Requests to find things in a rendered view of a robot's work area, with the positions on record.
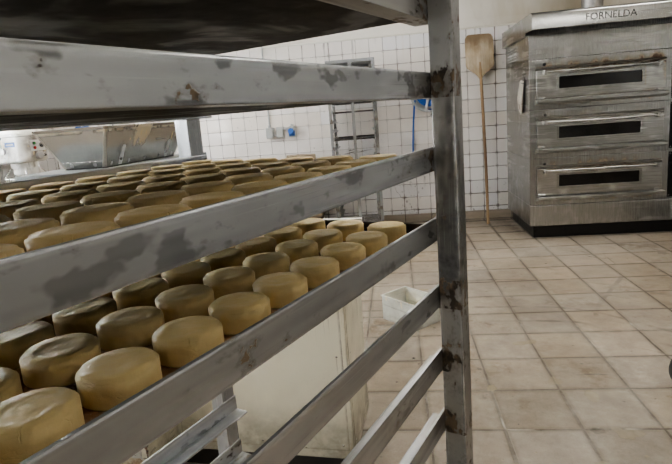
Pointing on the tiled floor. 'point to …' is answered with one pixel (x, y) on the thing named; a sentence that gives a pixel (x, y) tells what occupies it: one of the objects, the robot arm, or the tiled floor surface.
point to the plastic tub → (399, 302)
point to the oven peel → (483, 43)
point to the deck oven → (591, 120)
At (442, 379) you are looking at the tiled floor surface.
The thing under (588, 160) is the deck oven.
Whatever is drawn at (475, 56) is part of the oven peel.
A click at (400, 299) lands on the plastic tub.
